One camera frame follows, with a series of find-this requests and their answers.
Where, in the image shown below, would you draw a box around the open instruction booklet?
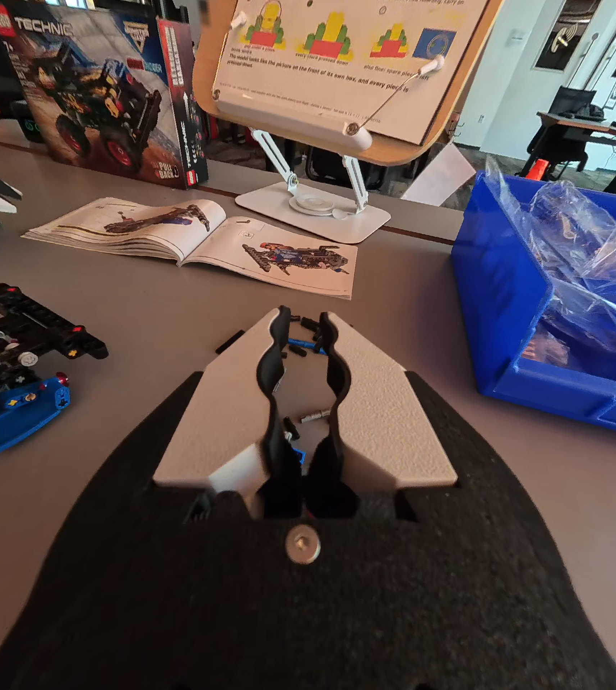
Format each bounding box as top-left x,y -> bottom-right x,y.
21,196 -> 359,300

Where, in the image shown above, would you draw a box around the background office desk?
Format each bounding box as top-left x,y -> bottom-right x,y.
538,110 -> 616,178

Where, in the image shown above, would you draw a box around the lego set box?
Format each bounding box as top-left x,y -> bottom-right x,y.
0,0 -> 211,190

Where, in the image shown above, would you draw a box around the blue plastic bin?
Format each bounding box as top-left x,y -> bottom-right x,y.
453,170 -> 616,438

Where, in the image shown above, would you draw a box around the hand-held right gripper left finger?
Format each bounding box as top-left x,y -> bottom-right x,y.
153,304 -> 306,520

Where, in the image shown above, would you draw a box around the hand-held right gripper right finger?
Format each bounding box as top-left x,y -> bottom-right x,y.
304,312 -> 459,518

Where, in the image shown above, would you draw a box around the black device with green display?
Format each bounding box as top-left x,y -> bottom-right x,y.
11,99 -> 47,143

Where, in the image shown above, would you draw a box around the white wooden book stand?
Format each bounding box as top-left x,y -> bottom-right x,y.
192,0 -> 505,244

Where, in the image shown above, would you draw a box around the clear plastic bags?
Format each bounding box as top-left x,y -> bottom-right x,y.
483,156 -> 616,372

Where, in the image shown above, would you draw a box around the lego truck model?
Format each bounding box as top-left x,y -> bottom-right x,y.
0,282 -> 110,458

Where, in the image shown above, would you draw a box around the white sheet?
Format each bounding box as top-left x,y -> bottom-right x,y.
402,140 -> 478,206

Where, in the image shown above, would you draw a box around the printed instruction sheet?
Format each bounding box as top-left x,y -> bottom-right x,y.
213,0 -> 492,145

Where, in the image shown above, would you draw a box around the black office chair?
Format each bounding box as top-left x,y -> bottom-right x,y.
529,86 -> 598,178

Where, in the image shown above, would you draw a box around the black flat lego panel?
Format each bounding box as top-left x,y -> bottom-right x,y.
216,328 -> 246,356

